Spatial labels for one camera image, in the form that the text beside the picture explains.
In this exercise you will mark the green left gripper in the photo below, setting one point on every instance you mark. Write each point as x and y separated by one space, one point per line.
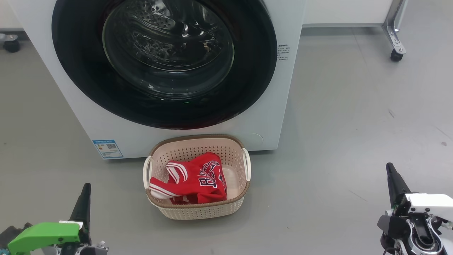
46 233

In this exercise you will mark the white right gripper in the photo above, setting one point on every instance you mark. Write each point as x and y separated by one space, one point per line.
431 203

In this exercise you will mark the red jersey with white stripes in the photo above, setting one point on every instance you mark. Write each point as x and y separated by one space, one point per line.
198 182

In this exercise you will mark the black round glass washer door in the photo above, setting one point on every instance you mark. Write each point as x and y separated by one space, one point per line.
88 88

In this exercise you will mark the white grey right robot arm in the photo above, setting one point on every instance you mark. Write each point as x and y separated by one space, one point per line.
421 237

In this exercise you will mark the white front-load washing machine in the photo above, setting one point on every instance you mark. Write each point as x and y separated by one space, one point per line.
106 131

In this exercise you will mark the cream perforated laundry basket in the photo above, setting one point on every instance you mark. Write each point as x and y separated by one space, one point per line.
198 210

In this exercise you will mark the blue white energy label sticker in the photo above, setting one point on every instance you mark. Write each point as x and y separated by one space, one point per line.
108 148

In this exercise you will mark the metal table leg with caster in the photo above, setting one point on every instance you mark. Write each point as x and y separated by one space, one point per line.
10 44
394 32

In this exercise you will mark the small text sticker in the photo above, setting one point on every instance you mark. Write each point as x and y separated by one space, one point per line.
282 52

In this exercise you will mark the white table panel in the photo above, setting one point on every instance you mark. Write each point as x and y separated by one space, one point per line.
347 12

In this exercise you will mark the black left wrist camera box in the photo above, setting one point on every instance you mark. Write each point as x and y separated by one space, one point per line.
12 235

